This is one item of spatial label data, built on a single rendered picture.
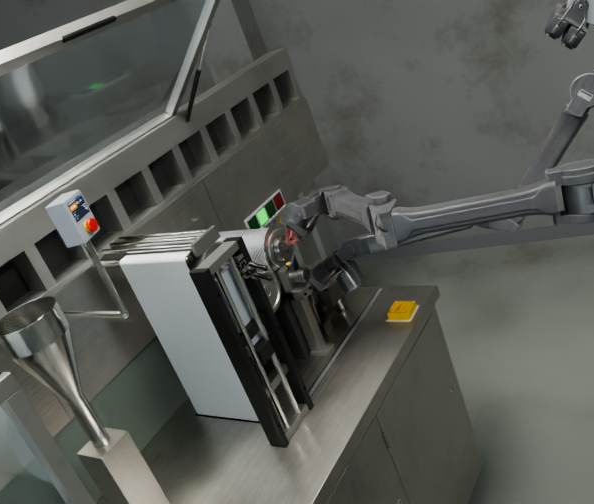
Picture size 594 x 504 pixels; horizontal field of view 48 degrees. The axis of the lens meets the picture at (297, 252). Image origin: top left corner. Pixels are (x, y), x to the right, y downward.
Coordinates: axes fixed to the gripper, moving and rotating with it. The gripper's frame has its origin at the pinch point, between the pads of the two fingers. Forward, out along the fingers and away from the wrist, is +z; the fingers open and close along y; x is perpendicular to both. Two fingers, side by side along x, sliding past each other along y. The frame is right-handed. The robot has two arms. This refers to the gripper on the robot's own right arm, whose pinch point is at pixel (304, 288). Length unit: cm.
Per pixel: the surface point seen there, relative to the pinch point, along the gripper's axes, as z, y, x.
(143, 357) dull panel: 24, -42, 20
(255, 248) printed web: -9.3, -11.3, 19.5
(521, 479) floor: 21, 29, -112
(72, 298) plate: 9, -53, 44
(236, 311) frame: -24, -44, 12
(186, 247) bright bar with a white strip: -21, -38, 32
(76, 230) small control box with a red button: -31, -64, 49
